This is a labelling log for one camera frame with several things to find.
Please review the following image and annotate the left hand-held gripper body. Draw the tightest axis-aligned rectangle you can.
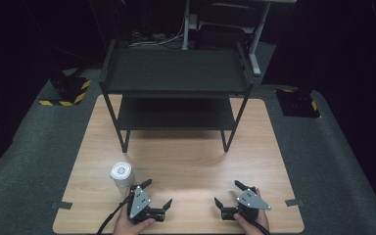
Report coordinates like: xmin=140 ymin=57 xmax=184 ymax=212
xmin=126 ymin=184 xmax=166 ymax=225

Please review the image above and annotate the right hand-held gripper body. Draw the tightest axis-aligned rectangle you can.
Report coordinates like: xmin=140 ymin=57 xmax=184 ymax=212
xmin=220 ymin=185 xmax=272 ymax=223

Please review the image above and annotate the white cylindrical container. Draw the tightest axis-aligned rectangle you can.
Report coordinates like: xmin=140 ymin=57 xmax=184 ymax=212
xmin=110 ymin=162 xmax=137 ymax=196

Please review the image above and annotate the person's right hand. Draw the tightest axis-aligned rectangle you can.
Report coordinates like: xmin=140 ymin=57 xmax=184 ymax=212
xmin=232 ymin=187 xmax=271 ymax=235

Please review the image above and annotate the person's left hand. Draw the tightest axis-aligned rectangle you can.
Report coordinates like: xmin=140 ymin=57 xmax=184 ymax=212
xmin=112 ymin=186 xmax=157 ymax=235

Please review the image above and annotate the grey tape strip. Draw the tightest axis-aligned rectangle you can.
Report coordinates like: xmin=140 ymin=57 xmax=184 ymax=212
xmin=284 ymin=198 xmax=306 ymax=208
xmin=50 ymin=201 xmax=73 ymax=211

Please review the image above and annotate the black stand base striped tape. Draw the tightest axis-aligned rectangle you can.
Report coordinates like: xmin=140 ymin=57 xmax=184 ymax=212
xmin=38 ymin=70 xmax=92 ymax=108
xmin=274 ymin=87 xmax=323 ymax=119

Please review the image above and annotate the black two-tier shelf rack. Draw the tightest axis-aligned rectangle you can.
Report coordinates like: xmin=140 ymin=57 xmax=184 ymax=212
xmin=98 ymin=38 xmax=256 ymax=154

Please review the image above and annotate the black chair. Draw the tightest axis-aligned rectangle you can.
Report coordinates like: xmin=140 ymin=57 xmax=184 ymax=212
xmin=194 ymin=2 xmax=259 ymax=50

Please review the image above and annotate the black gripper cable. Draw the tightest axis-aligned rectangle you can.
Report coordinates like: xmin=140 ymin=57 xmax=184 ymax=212
xmin=96 ymin=192 xmax=135 ymax=235
xmin=238 ymin=209 xmax=272 ymax=235

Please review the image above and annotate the white metal desk frame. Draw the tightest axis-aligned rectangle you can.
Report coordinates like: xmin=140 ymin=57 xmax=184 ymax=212
xmin=181 ymin=0 xmax=298 ymax=78

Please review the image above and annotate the bundle of floor cables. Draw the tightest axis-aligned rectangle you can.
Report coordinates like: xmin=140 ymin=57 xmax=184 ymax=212
xmin=128 ymin=19 xmax=186 ymax=49

